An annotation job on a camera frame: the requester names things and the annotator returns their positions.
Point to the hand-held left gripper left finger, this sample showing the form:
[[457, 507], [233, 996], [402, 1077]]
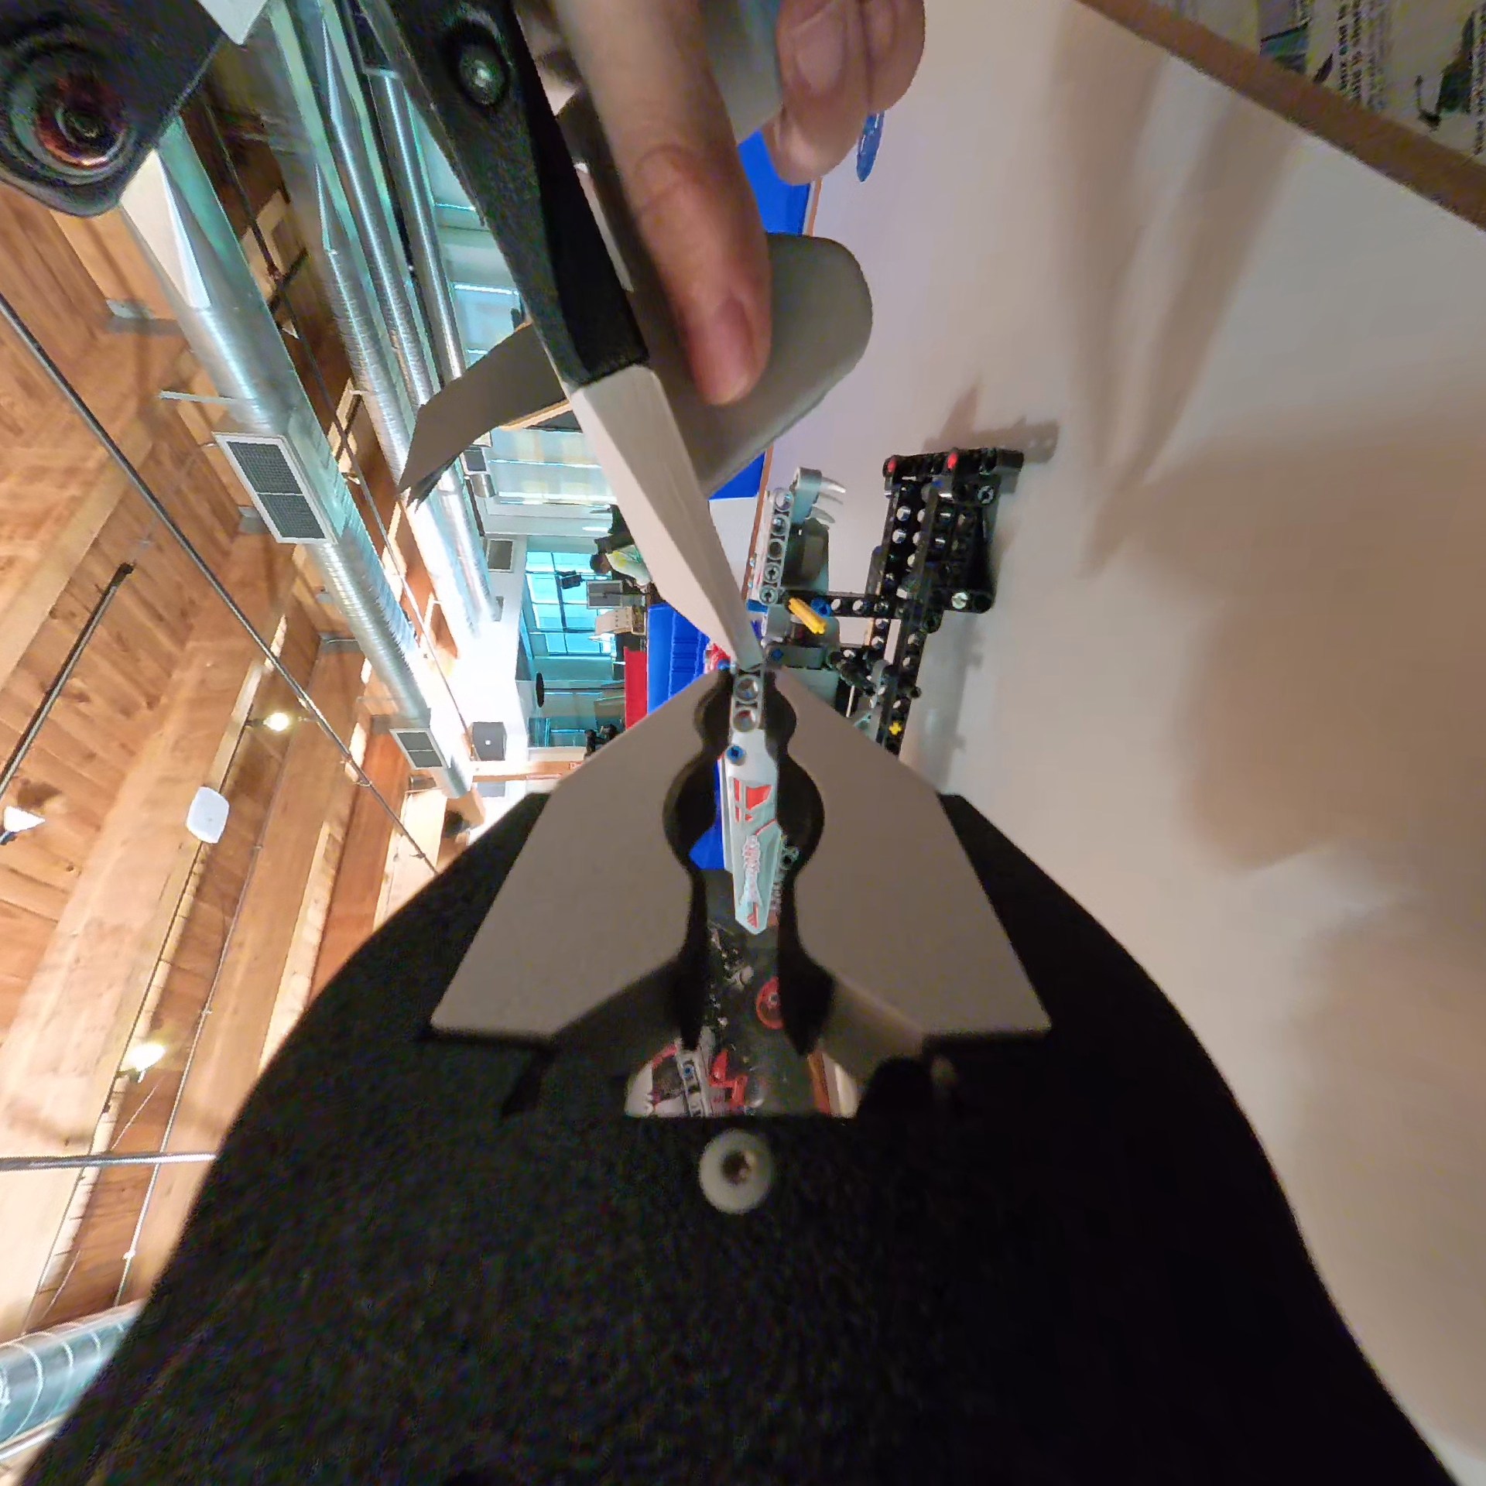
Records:
[[558, 917]]

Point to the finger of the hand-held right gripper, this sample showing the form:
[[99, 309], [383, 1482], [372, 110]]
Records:
[[663, 476]]

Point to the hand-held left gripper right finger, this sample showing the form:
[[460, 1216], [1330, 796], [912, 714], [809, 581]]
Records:
[[917, 917]]

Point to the grey connector brick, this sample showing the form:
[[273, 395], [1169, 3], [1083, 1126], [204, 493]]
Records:
[[749, 696]]

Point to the brick-built toy truck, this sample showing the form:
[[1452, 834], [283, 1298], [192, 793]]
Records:
[[930, 545]]

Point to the grey desk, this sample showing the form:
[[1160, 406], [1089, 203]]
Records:
[[1220, 579]]

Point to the person's right hand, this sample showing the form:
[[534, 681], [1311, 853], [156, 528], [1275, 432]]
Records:
[[673, 208]]

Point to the black toy set box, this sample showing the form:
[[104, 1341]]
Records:
[[727, 987]]

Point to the dark angled panel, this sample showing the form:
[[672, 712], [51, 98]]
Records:
[[488, 406]]

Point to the round ceiling lamp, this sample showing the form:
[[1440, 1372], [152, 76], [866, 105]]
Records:
[[279, 719]]

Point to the white ceiling access point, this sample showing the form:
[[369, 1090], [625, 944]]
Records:
[[207, 812]]

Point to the louvred white vent grille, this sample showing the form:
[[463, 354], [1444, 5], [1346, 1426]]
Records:
[[273, 487]]

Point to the white track spotlight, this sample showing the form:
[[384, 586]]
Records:
[[18, 822]]

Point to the printed paper sheet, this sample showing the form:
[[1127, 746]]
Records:
[[1382, 51]]

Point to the silver spiral duct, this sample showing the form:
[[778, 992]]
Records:
[[348, 254]]

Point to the silver ventilation duct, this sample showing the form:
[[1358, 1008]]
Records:
[[348, 626]]

